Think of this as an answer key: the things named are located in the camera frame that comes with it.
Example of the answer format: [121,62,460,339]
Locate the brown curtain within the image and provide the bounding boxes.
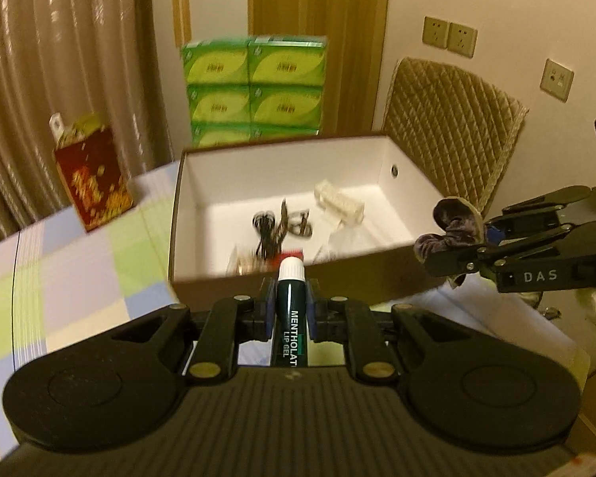
[0,0,173,242]

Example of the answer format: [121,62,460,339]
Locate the brown cardboard box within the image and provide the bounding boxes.
[169,135,443,310]

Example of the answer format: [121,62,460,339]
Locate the checkered tablecloth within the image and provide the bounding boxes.
[0,163,590,460]

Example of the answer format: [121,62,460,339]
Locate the red snack packet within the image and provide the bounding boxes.
[277,249,304,260]

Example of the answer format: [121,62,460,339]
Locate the green lip balm tube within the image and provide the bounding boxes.
[271,256,308,368]

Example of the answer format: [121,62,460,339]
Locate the cotton swabs bag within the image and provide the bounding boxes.
[227,244,280,276]

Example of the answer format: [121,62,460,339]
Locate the quilted chair cushion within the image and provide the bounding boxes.
[382,57,528,214]

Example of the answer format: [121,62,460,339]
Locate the black usb cable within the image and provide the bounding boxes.
[252,209,282,261]

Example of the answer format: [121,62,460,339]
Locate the clear floss pick box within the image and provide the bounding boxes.
[326,225,382,256]

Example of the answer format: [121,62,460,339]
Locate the double wall socket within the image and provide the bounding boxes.
[422,16,478,58]

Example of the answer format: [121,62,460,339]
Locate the red gift bag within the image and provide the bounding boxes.
[49,113,134,231]

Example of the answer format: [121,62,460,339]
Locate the brown velvet scrunchie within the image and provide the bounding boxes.
[413,196,484,264]

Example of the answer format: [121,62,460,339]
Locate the green tissue pack stack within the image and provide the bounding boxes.
[180,36,328,147]

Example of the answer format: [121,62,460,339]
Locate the single wall socket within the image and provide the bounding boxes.
[539,58,574,102]

